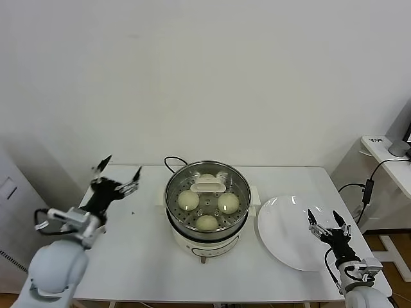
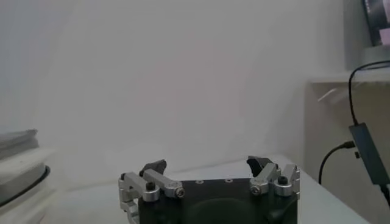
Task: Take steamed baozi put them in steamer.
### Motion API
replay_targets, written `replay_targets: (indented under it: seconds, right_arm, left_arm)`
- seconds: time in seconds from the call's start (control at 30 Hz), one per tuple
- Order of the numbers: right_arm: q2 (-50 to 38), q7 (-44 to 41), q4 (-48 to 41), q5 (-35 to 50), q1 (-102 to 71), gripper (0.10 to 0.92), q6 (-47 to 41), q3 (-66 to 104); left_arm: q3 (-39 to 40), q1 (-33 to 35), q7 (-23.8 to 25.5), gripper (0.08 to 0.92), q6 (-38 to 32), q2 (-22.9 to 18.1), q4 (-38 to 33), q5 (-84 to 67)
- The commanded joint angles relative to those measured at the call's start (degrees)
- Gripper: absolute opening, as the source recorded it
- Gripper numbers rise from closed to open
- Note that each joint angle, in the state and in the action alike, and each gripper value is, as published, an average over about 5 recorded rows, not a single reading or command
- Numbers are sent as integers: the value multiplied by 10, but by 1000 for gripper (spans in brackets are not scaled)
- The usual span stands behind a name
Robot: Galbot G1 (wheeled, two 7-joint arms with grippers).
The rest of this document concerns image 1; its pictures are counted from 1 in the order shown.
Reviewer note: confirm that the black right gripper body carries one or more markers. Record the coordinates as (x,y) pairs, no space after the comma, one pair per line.
(340,246)

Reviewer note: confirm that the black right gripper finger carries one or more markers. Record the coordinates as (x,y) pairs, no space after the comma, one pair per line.
(318,231)
(345,229)

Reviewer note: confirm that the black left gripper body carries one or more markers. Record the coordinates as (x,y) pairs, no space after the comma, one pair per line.
(102,194)

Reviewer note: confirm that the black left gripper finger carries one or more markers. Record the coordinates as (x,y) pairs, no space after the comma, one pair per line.
(130,187)
(100,170)

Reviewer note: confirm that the white steamed baozi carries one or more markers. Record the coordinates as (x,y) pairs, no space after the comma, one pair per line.
(228,202)
(207,223)
(188,200)
(205,177)

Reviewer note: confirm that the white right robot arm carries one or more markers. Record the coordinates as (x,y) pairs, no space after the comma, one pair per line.
(363,295)

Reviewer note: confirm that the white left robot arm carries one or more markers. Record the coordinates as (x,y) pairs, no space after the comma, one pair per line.
(57,269)

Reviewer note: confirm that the perforated steel steamer basket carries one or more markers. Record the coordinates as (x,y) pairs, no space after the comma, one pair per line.
(180,215)

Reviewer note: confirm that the white round plate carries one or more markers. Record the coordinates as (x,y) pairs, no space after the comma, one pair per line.
(289,231)

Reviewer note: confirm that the white cabinet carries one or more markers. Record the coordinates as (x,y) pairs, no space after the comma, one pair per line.
(16,199)

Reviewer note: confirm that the grey round stand base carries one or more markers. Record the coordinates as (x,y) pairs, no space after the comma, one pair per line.
(396,148)

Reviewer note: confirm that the cream electric cooker pot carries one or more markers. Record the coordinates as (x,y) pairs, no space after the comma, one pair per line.
(208,247)

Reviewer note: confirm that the grey computer monitor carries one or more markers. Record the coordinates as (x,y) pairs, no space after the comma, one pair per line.
(401,122)

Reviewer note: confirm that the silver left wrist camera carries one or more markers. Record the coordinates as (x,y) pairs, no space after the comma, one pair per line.
(77,218)

